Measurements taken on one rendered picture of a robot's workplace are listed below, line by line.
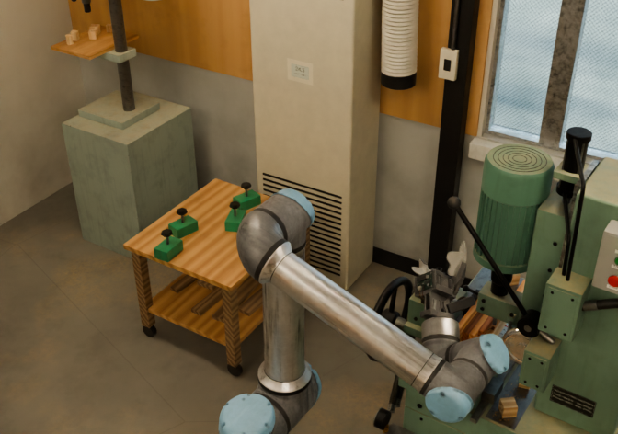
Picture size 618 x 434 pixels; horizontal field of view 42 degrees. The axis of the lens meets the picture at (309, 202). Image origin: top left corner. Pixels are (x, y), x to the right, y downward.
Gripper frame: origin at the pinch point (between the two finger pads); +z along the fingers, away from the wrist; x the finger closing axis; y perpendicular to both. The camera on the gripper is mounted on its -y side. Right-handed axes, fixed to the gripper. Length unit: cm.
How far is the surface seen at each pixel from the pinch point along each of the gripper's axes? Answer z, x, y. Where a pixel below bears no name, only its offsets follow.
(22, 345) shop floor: 23, 236, 25
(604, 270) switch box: -10.3, -33.1, -18.3
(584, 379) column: -25, -7, -45
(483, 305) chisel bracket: -2.5, 13.7, -31.0
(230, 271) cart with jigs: 41, 132, -18
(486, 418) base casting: -32, 21, -38
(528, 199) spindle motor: 11.0, -19.7, -10.1
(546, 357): -22.7, -7.2, -29.5
